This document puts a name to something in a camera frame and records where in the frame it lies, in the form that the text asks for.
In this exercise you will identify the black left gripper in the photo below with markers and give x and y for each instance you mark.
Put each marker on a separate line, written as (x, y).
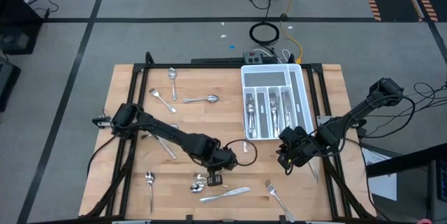
(220, 164)

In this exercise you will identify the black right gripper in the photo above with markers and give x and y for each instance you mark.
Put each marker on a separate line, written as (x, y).
(300, 147)

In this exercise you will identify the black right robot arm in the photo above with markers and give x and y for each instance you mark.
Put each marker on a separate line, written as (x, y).
(352, 116)

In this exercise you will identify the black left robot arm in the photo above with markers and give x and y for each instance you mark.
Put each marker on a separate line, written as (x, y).
(167, 133)

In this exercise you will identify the white plastic cutlery tray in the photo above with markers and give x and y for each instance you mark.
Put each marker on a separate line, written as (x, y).
(261, 112)

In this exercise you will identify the white paper sheet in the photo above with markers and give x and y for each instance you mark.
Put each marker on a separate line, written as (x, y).
(382, 187)

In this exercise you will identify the black desk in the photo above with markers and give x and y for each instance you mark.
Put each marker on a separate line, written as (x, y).
(401, 164)

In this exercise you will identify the red round object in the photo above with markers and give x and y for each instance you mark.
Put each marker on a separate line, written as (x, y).
(425, 222)

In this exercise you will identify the black equipment case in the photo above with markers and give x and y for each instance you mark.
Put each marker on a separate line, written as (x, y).
(7, 84)

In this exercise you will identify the black cabinet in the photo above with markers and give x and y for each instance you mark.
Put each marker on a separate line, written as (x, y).
(17, 25)

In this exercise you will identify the black metal table frame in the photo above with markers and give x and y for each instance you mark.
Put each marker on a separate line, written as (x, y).
(195, 66)

